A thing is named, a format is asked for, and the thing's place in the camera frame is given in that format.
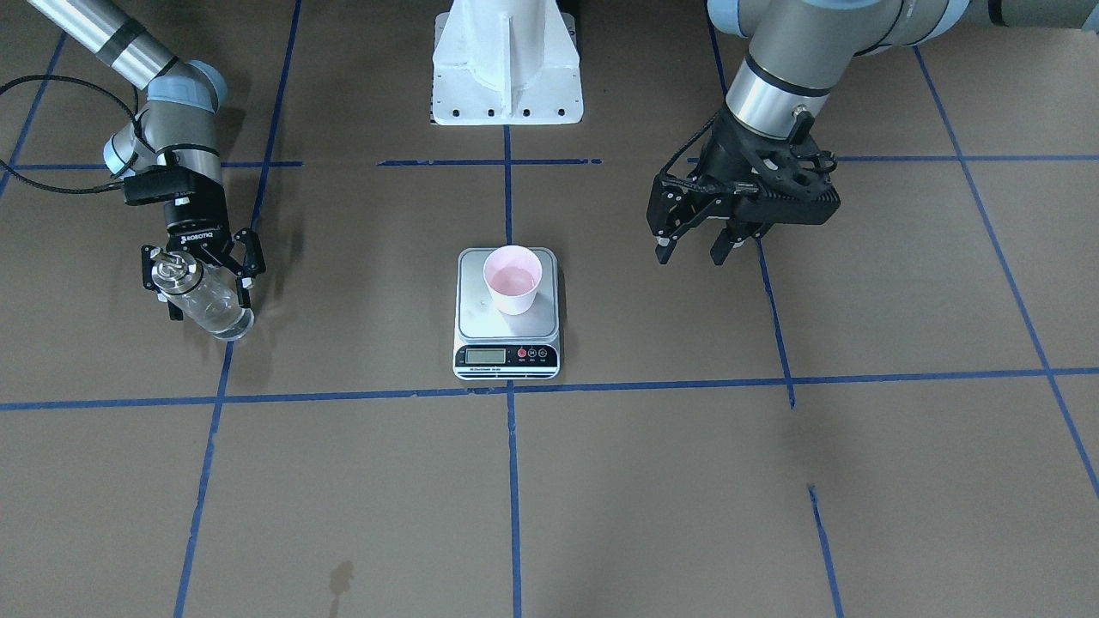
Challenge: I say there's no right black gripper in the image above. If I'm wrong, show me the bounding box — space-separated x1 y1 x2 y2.
142 191 266 321

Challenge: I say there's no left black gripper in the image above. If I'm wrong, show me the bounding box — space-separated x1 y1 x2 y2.
647 111 841 265

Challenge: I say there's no glass sauce dispenser bottle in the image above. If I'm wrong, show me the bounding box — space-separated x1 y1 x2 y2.
152 247 254 342

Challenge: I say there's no pink plastic cup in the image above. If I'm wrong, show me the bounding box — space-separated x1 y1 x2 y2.
482 244 544 316

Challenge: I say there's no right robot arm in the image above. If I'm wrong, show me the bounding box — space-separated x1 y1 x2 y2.
33 1 266 341

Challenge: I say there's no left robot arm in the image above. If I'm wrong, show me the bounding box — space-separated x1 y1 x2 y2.
647 1 1096 265

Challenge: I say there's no silver digital kitchen scale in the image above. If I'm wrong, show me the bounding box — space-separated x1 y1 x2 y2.
452 247 562 380

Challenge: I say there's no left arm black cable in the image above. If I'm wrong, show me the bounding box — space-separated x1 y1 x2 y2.
659 107 731 185

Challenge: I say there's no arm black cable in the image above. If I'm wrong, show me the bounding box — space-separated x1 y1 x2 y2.
659 107 731 185
0 75 143 196

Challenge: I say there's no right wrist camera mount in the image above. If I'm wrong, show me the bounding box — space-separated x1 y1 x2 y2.
121 166 207 206

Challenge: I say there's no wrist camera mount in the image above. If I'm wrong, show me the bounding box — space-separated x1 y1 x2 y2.
753 103 837 201
121 166 207 206

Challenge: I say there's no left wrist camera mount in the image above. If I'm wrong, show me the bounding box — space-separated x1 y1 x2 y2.
753 103 837 201

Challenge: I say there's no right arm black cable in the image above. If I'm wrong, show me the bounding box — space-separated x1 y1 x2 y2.
0 75 143 196

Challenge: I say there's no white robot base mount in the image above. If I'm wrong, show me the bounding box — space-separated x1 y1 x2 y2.
429 1 585 126

